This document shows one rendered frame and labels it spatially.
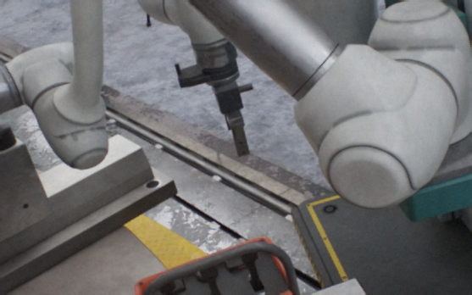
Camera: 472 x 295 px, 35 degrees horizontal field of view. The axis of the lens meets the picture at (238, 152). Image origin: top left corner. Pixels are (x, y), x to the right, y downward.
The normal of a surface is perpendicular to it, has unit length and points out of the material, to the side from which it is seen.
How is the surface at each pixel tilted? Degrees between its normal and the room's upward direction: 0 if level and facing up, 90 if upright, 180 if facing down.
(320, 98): 55
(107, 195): 90
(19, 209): 90
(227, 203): 0
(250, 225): 0
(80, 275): 0
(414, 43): 84
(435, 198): 90
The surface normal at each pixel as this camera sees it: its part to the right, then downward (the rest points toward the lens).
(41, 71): 0.10, -0.44
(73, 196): 0.48, -0.01
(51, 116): -0.72, 0.07
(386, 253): -0.22, -0.85
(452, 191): 0.17, 0.44
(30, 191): 0.58, 0.27
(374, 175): -0.33, 0.59
